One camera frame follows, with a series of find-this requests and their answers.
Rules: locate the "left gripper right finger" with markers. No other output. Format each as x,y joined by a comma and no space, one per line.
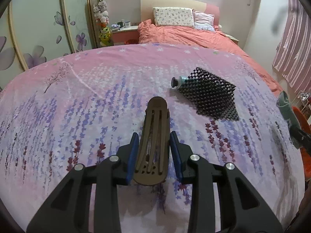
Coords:
181,154

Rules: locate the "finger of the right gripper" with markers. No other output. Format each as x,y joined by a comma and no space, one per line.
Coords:
300,138

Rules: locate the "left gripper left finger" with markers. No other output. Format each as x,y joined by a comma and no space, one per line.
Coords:
127,155

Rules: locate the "black honeycomb mesh sleeve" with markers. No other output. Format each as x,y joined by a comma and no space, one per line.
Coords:
210,94

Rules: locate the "pink lavender print sheet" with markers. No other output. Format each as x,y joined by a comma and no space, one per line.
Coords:
81,108

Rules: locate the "pink striped curtain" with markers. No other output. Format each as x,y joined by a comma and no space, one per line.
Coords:
292,59

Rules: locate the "far side nightstand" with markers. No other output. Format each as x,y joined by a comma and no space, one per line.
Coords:
236,41

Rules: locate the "pink white nightstand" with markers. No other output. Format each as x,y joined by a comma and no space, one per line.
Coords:
129,35

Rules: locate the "coral pink duvet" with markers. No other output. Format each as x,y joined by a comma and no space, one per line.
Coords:
149,33

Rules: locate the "pink striped pillow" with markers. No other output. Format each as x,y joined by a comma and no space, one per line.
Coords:
204,21

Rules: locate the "white floral pillow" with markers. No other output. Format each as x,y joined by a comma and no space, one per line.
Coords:
173,16

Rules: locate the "stack of plush toys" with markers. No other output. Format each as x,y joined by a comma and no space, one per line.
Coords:
102,29

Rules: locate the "beige pink headboard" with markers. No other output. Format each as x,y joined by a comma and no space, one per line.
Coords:
146,8

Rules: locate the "sliding door floral wardrobe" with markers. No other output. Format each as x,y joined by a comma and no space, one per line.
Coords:
36,31

